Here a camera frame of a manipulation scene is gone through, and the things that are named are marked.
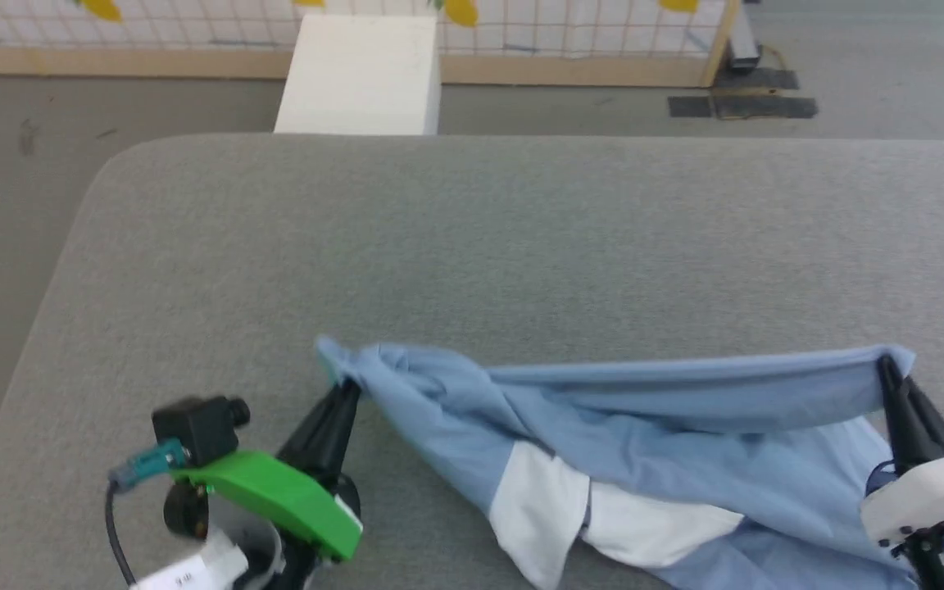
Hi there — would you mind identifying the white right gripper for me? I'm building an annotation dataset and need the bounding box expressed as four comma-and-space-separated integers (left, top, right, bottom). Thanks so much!
860, 356, 944, 590

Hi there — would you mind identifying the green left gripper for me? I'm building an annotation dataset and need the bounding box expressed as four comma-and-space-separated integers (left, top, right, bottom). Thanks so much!
164, 383, 362, 590

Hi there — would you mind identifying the light blue and white shirt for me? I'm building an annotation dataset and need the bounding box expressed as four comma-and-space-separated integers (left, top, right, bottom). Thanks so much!
315, 334, 919, 590

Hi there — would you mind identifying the long black floor tape patch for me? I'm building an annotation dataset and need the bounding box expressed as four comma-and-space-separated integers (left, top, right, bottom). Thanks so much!
713, 96, 819, 122

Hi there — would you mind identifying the white rectangular box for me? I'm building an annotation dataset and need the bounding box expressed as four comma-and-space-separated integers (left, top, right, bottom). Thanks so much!
274, 15, 442, 136

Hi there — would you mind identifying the black floor plate under foot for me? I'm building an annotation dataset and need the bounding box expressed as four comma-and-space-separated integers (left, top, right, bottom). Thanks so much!
713, 68, 801, 92

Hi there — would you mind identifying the grey metal panel foot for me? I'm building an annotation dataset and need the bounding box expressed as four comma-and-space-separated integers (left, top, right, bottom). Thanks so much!
726, 0, 765, 71

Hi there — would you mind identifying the lemon print grid screen panel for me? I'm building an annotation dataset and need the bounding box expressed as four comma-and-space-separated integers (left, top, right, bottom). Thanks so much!
0, 0, 742, 88

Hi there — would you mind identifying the left camera cable teal plug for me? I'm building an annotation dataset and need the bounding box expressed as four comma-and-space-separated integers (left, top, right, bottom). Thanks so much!
106, 441, 188, 588

